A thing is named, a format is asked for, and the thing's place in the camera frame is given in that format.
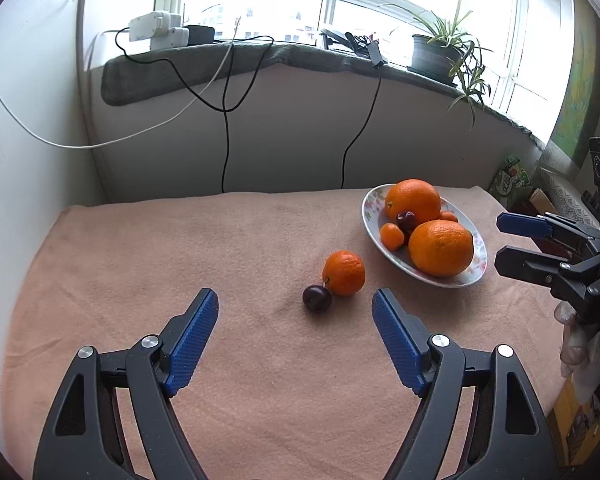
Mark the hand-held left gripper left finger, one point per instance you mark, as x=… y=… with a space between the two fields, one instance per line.
x=192 y=345

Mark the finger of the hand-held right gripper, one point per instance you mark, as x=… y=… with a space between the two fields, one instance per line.
x=522 y=224
x=530 y=265

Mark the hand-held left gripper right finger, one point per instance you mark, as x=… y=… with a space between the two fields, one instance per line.
x=397 y=345

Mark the orange kumquat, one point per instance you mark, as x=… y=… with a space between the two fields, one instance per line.
x=391 y=236
x=450 y=216

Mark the large orange with green stem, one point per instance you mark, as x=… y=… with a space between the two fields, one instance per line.
x=440 y=249

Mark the small mandarin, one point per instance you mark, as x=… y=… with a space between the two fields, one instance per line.
x=345 y=272

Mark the dark plum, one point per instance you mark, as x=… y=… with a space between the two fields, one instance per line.
x=316 y=299

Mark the dark red cherry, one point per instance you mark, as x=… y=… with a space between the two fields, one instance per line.
x=406 y=221

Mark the white floral plate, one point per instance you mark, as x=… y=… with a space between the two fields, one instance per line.
x=375 y=210

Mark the person's right hand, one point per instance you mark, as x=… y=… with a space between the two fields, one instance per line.
x=572 y=345

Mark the cardboard box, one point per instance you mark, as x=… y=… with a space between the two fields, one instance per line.
x=535 y=202

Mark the grey patterned cloth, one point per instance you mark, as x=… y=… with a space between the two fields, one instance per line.
x=565 y=192

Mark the green snack packet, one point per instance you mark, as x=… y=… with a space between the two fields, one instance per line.
x=510 y=177

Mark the pink blanket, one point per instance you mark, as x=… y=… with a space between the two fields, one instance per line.
x=180 y=250

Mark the yellow box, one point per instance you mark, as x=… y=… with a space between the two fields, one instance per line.
x=572 y=425

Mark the potted spider plant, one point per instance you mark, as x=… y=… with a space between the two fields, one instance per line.
x=435 y=57

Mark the black device on windowsill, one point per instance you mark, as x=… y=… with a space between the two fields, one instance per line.
x=337 y=37

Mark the grey windowsill cloth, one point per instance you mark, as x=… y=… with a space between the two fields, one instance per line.
x=305 y=57

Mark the white cabinet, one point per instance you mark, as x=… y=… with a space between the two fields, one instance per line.
x=40 y=85

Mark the black power adapter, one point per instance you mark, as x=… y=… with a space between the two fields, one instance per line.
x=200 y=35

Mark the white power strip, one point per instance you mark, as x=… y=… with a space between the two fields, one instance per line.
x=155 y=27

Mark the window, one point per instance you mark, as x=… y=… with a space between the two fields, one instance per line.
x=260 y=15

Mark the wall poster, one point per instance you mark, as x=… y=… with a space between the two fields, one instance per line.
x=577 y=100

